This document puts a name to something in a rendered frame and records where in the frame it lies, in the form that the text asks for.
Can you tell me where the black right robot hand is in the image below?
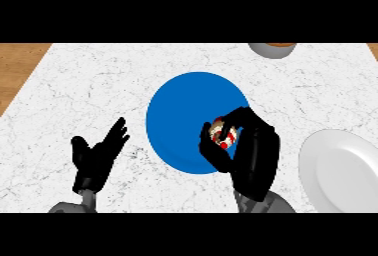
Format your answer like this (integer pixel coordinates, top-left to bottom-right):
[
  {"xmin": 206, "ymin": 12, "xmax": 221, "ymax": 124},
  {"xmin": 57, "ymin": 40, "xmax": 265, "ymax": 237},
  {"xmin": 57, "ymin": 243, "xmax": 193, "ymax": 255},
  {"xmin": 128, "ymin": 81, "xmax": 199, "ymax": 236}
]
[{"xmin": 199, "ymin": 106, "xmax": 283, "ymax": 202}]

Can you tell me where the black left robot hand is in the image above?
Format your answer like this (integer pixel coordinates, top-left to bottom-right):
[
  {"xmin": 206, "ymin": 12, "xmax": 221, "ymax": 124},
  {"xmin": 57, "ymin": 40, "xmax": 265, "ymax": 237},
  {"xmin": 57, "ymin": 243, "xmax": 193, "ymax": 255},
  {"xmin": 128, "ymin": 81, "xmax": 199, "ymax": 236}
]
[{"xmin": 70, "ymin": 116, "xmax": 132, "ymax": 195}]

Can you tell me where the white round plate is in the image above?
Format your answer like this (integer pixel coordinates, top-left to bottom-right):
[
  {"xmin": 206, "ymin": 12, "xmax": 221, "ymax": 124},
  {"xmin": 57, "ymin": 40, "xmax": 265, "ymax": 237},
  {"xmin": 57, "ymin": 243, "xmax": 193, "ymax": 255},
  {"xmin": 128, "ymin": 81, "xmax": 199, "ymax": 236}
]
[{"xmin": 299, "ymin": 129, "xmax": 378, "ymax": 214}]

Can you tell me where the blue round plate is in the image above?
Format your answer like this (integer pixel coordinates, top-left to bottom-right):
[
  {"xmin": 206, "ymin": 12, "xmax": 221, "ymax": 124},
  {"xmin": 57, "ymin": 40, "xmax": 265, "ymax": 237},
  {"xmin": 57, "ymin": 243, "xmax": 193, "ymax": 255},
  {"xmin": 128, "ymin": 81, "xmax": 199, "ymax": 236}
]
[{"xmin": 145, "ymin": 71, "xmax": 252, "ymax": 175}]

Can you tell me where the grey bowl with brown contents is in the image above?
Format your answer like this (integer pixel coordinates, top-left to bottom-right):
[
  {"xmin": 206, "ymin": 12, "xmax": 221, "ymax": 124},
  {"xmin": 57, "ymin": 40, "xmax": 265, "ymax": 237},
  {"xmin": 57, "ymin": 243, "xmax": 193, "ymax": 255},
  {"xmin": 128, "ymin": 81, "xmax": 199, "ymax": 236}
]
[{"xmin": 247, "ymin": 43, "xmax": 299, "ymax": 60}]

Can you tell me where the red and white cupcake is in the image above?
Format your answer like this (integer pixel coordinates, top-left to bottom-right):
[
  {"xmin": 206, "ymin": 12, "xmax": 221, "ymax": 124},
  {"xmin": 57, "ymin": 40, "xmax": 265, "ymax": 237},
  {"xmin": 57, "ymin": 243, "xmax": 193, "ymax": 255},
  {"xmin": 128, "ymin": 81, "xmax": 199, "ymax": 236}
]
[{"xmin": 209, "ymin": 116, "xmax": 244, "ymax": 150}]

